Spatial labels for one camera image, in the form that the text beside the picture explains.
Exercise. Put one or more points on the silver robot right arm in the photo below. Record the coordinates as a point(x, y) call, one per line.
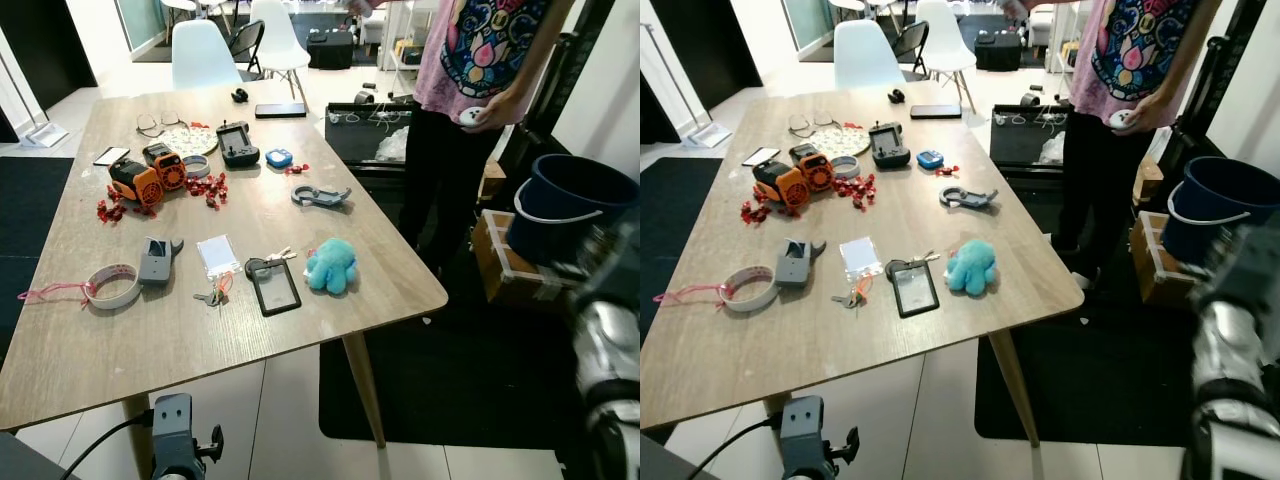
point(1230, 350)
point(605, 340)

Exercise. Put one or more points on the black floor mat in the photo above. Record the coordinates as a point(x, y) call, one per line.
point(20, 220)
point(660, 220)

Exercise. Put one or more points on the dark blue bucket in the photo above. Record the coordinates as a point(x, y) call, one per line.
point(1210, 200)
point(560, 200)

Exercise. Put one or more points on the red ornament cluster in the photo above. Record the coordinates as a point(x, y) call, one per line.
point(210, 190)
point(755, 212)
point(860, 190)
point(106, 211)

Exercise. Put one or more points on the white stand base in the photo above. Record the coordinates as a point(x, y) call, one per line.
point(713, 136)
point(42, 135)

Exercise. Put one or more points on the white tape roll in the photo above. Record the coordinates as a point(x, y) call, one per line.
point(130, 290)
point(768, 294)

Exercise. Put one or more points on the phone with white screen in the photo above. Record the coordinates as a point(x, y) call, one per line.
point(111, 156)
point(761, 157)

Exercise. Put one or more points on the orange and black gadget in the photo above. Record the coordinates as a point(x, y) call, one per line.
point(166, 168)
point(783, 187)
point(816, 169)
point(135, 186)

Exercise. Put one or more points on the grey plastic gadget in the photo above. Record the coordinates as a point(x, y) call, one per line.
point(793, 267)
point(155, 265)

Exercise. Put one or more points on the black tripod stand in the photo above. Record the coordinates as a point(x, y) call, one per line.
point(1215, 62)
point(565, 70)

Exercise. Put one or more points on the thin-framed glasses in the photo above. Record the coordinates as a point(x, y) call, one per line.
point(147, 130)
point(797, 132)

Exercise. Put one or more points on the white handheld controller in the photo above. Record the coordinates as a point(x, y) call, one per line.
point(470, 116)
point(1120, 120)

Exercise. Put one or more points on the small grey tape roll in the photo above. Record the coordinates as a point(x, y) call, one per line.
point(190, 166)
point(840, 167)

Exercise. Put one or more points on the clear badge holder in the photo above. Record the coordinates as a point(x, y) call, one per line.
point(218, 255)
point(860, 257)

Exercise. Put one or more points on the round patterned coaster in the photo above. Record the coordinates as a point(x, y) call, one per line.
point(188, 140)
point(840, 141)

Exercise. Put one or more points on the black floor carpet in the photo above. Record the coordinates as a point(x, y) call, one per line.
point(460, 380)
point(1090, 390)

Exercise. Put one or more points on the person in pink shirt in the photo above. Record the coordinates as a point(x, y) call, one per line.
point(480, 50)
point(1140, 50)

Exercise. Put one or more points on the black handheld device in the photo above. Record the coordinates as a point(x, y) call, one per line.
point(237, 145)
point(888, 146)

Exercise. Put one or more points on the black card holder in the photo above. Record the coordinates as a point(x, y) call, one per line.
point(272, 288)
point(913, 290)

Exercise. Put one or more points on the white plastic shell chair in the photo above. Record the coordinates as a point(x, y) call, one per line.
point(867, 55)
point(275, 40)
point(942, 40)
point(205, 55)

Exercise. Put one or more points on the small blue gadget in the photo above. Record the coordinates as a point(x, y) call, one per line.
point(930, 159)
point(279, 158)

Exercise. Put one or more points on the black open bin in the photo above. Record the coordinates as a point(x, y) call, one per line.
point(350, 135)
point(1012, 138)

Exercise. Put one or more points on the black round floor object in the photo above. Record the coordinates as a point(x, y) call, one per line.
point(365, 97)
point(1031, 98)

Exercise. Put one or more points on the teal octopus plush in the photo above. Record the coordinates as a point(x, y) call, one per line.
point(970, 267)
point(330, 265)

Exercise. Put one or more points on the small red ornament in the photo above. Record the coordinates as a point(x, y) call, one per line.
point(297, 168)
point(948, 170)

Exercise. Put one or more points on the large grey carabiner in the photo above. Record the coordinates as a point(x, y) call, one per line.
point(972, 198)
point(325, 196)

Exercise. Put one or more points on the black phone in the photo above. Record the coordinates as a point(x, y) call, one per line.
point(280, 110)
point(935, 111)

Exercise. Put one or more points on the wooden table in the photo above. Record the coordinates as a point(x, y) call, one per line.
point(950, 350)
point(300, 350)

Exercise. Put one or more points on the black chair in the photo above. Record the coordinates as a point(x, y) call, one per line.
point(247, 42)
point(911, 42)

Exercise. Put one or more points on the black storage box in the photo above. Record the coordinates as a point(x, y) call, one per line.
point(330, 50)
point(997, 50)

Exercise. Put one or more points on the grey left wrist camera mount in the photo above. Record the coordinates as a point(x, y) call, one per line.
point(172, 430)
point(805, 435)

